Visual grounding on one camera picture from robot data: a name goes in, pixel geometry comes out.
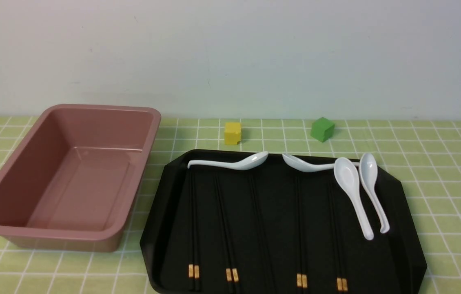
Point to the black chopstick pair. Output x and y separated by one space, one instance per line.
340 244
298 239
335 248
304 277
261 237
191 230
232 262
228 272
196 235

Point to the yellow cube block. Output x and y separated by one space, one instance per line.
232 133

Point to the white spoon far left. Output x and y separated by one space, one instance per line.
248 163

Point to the white spoon back middle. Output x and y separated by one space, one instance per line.
303 166

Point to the black plastic tray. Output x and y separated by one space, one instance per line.
391 263

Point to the green cube block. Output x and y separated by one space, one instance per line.
322 129

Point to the white spoon front large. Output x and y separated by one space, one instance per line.
347 177

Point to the white spoon far right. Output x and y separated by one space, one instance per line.
368 173

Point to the pink rectangular baking pan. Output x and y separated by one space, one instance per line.
71 182

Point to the green checkered tablecloth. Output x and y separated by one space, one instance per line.
424 155

